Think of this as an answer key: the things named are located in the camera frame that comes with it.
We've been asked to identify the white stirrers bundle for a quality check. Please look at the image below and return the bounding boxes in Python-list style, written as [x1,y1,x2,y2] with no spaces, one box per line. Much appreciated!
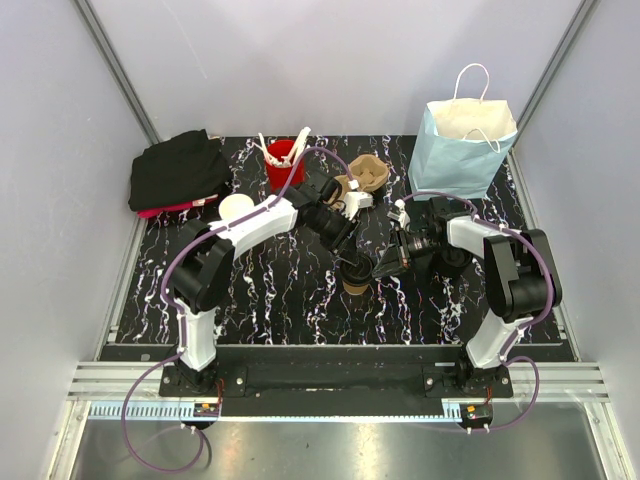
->
[258,126,311,168]

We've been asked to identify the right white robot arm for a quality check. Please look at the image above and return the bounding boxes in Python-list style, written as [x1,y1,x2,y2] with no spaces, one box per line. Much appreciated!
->
[372,196,562,397]

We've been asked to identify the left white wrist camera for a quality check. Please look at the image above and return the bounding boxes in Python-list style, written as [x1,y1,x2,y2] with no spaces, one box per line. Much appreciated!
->
[342,179,373,220]

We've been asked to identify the stack of brown paper cups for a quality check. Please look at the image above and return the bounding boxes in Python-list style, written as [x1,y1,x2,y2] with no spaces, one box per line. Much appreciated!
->
[218,194,255,221]

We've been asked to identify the black plastic cup lid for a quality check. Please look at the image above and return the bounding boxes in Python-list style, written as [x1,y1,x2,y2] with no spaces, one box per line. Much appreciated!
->
[339,254,374,287]

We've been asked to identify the red cup holder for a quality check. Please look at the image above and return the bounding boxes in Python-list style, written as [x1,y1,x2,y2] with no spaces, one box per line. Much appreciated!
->
[265,139,294,192]

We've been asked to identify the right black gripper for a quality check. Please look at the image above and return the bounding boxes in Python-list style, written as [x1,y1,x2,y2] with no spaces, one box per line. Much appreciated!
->
[372,227,449,279]

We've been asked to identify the brown paper cup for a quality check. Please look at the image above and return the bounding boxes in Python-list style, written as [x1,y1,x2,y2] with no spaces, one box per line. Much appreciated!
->
[343,281,369,296]

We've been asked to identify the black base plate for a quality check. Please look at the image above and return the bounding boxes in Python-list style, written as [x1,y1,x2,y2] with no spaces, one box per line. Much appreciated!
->
[99,343,515,418]

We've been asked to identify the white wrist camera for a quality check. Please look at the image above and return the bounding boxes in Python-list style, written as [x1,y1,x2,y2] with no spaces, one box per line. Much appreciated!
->
[387,199,410,232]
[342,179,373,220]

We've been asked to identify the aluminium frame rail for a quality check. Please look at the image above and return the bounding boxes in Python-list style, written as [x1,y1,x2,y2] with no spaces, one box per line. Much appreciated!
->
[48,346,639,479]

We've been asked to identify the light blue paper bag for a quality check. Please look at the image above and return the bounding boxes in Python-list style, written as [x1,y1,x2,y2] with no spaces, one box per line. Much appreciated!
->
[408,63,518,199]

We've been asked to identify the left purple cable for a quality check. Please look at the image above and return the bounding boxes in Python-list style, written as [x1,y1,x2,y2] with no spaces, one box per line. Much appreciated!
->
[121,146,361,473]

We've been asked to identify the pink cloth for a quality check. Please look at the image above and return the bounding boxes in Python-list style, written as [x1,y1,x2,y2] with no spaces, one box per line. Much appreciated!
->
[137,195,219,219]

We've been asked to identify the stack of black cup lids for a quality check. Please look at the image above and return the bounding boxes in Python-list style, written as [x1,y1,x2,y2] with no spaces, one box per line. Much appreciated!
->
[433,247,473,279]

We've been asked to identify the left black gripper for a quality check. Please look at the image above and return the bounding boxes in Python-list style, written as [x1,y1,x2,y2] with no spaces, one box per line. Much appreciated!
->
[310,206,363,267]

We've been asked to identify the black marble pattern mat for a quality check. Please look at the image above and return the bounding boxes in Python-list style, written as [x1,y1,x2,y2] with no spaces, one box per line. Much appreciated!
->
[107,135,525,346]

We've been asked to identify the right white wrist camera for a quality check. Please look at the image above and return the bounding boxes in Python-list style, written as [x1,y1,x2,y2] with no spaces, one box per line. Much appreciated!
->
[387,199,410,232]

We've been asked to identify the black folded cloth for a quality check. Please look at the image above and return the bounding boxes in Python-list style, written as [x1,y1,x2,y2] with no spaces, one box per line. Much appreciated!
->
[128,129,232,212]

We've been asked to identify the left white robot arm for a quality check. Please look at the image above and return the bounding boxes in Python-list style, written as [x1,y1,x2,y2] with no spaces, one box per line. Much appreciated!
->
[161,179,373,396]

